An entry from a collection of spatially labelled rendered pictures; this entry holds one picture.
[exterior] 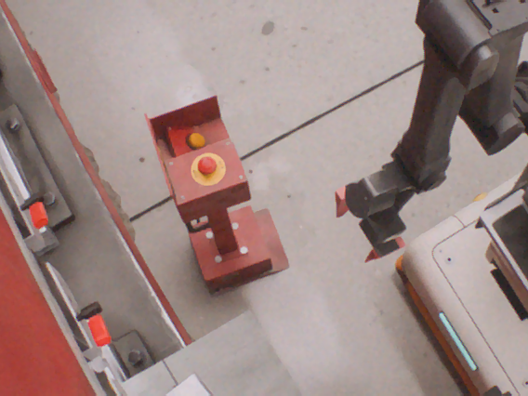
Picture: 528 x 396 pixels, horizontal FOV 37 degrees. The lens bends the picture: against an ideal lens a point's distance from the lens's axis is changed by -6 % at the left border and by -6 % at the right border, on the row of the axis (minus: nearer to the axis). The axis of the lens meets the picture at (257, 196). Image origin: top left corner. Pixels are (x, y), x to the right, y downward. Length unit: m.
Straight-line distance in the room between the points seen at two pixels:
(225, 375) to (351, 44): 1.61
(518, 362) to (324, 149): 0.93
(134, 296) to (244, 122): 1.17
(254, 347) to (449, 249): 0.94
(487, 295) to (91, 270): 1.08
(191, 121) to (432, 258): 0.77
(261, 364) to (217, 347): 0.08
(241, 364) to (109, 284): 0.34
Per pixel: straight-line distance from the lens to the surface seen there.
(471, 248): 2.25
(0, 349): 0.71
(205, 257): 2.38
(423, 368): 2.44
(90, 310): 1.20
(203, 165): 1.73
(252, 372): 1.41
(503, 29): 0.94
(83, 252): 1.64
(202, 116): 1.85
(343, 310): 2.45
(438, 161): 1.23
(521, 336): 2.22
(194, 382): 1.42
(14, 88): 1.84
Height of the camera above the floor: 2.39
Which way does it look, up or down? 70 degrees down
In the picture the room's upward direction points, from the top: 10 degrees counter-clockwise
